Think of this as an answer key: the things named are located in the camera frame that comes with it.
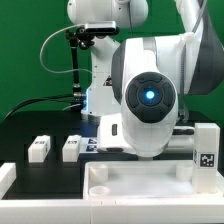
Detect white left rail block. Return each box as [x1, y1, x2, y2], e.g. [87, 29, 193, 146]
[0, 163, 16, 200]

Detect white front rail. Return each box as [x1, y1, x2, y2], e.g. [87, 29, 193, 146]
[0, 199, 224, 224]

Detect grey depth camera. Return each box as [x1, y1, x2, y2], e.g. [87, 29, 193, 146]
[84, 21, 119, 36]

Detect grey camera cable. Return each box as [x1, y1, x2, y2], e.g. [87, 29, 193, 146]
[39, 23, 93, 75]

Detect black cables on table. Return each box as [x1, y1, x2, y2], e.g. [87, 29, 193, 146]
[3, 94, 87, 119]

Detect white desk top tray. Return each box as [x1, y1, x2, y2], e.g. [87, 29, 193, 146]
[83, 160, 224, 201]

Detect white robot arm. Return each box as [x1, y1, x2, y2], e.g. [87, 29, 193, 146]
[67, 0, 224, 157]

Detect fiducial marker sheet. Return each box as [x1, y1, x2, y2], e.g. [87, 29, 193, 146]
[80, 137, 97, 153]

